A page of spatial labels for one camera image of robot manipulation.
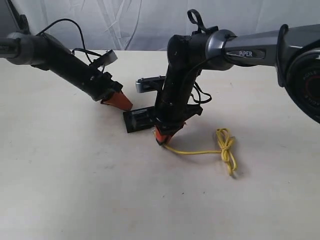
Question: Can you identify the white backdrop curtain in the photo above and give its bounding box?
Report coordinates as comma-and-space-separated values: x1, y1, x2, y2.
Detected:
13, 0, 320, 51

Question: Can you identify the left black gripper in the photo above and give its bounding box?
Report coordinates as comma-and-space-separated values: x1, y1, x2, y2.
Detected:
47, 53, 132, 110

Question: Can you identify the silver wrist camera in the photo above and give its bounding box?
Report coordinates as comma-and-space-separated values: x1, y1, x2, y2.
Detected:
92, 49, 118, 68
135, 75, 166, 93

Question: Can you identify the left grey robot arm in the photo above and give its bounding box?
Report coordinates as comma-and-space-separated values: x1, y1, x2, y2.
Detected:
0, 32, 133, 111

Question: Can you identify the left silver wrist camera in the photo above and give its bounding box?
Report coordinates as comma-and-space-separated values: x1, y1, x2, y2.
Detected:
92, 49, 118, 68

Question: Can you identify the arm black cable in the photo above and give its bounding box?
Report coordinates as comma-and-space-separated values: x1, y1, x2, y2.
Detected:
34, 19, 106, 76
186, 9, 237, 105

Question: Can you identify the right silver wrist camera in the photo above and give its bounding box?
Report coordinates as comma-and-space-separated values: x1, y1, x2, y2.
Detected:
135, 75, 166, 93

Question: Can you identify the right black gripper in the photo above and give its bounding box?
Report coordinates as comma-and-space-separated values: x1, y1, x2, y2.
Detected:
154, 72, 202, 146

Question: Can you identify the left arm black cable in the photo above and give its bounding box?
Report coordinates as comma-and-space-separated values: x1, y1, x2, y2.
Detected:
34, 19, 106, 76

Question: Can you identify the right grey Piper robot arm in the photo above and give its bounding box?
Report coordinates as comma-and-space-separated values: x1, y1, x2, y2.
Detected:
155, 24, 320, 145

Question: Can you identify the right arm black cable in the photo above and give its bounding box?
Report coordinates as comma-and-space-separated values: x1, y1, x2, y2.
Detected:
186, 9, 237, 105

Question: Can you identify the yellow ethernet cable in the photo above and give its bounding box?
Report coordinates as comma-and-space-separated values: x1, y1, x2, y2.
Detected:
163, 127, 238, 178

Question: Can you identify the black rectangular adapter box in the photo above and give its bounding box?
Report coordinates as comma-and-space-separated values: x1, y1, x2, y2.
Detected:
123, 106, 156, 133

